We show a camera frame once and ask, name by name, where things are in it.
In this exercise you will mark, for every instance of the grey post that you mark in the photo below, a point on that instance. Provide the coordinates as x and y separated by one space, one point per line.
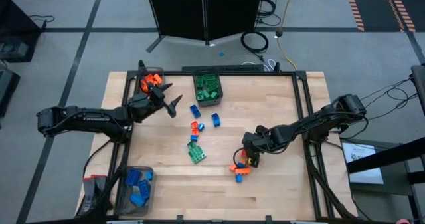
419 91

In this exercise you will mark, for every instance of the black side desk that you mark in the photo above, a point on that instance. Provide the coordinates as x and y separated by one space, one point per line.
382 156

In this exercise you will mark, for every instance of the black cabinet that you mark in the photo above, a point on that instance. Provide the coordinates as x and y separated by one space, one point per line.
16 28

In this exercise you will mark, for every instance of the black flat bar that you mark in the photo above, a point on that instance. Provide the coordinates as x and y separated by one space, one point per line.
232 67

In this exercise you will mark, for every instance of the white paper sheet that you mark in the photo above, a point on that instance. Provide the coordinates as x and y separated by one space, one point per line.
365 177

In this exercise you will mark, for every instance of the blue 2x2 toy brick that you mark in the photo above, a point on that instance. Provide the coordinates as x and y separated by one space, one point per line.
239 178
241 165
201 126
149 175
194 138

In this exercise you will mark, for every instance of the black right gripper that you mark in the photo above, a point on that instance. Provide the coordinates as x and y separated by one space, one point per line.
260 139

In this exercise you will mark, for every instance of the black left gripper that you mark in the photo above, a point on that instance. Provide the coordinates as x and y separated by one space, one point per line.
146 106

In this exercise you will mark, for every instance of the black folding partition screen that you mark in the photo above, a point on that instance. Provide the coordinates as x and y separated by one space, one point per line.
199 11

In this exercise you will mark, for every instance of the pink tape roll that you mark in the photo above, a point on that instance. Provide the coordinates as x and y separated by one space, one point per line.
403 221

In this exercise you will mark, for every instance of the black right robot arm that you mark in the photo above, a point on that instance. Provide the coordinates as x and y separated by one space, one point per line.
315 121

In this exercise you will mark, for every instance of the black equipment case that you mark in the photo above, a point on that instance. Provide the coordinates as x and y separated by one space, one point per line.
8 87

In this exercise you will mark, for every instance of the blue 2x4 toy brick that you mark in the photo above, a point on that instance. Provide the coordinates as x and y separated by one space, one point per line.
195 111
144 188
137 200
133 177
216 119

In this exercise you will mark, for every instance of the grey plastic bin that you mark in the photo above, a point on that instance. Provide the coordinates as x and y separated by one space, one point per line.
208 103

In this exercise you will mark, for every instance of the grey mesh bin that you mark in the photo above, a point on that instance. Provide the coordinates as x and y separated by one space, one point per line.
121 207
159 99

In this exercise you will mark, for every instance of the orange 2x4 toy brick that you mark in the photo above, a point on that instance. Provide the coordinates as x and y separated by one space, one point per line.
145 86
158 80
149 78
242 171

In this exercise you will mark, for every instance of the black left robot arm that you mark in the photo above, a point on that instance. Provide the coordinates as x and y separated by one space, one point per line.
86 119

